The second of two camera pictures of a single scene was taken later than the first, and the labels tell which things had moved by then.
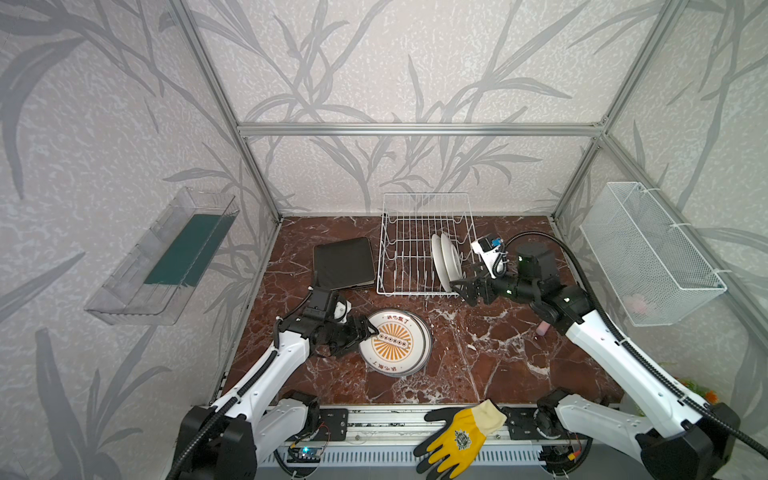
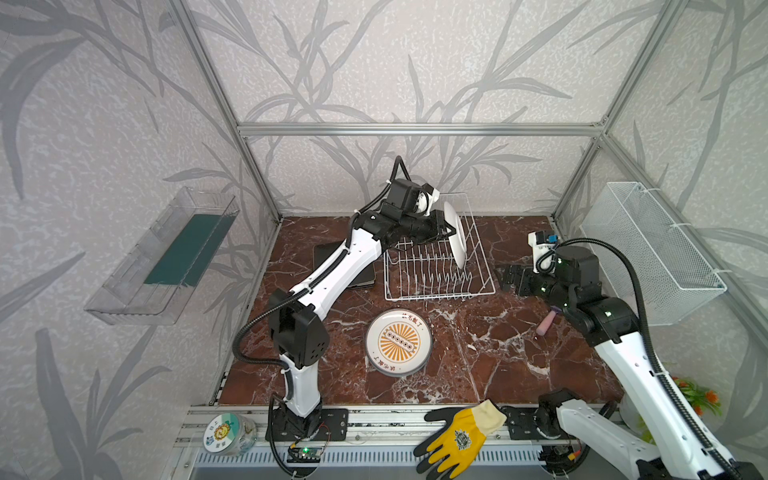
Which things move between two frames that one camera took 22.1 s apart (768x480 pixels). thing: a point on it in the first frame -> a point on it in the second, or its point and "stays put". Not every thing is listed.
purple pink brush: x=542 y=328 stays put
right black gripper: x=477 y=287 -> x=527 y=278
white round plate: x=452 y=258 -> x=457 y=242
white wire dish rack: x=407 y=265 stays put
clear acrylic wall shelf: x=151 y=281 stays put
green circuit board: x=307 y=455 stays put
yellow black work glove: x=451 y=451 stays put
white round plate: x=440 y=262 -> x=399 y=341
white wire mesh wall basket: x=656 y=272 stays put
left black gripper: x=346 y=330 -> x=428 y=225
